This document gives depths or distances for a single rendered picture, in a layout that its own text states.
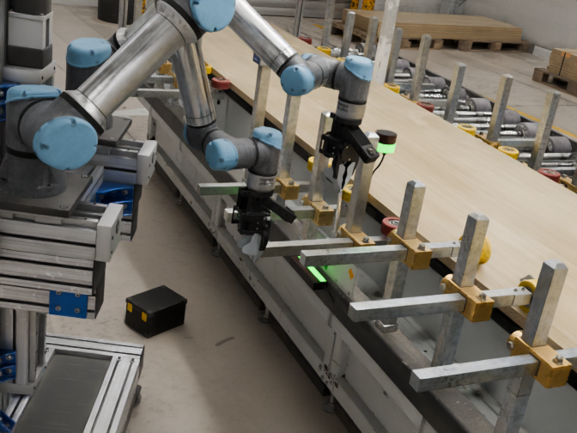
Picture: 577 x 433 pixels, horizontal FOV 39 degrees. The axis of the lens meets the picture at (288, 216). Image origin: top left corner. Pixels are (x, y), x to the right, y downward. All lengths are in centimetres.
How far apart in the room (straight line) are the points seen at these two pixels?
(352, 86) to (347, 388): 120
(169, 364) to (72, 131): 165
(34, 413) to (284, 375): 104
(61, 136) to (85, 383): 119
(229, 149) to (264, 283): 158
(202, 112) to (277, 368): 147
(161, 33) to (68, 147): 31
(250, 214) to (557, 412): 87
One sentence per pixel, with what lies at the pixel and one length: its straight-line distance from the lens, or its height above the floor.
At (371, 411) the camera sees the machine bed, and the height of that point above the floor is 17.
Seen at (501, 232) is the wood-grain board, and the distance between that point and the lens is 245.
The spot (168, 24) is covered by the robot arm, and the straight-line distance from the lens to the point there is 177.
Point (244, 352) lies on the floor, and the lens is 330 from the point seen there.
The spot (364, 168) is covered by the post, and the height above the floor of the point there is 106.
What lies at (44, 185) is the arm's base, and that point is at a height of 106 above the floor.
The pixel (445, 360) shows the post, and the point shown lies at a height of 77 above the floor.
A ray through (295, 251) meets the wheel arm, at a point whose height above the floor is 84.
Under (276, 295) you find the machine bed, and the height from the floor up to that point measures 17.
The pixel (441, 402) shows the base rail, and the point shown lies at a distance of 197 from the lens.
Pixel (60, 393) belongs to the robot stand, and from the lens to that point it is 266.
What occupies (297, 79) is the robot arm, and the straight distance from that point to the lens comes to 199.
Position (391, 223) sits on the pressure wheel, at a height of 91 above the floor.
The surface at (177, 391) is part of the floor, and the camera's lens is 305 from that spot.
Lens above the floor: 177
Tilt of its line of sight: 23 degrees down
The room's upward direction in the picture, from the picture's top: 9 degrees clockwise
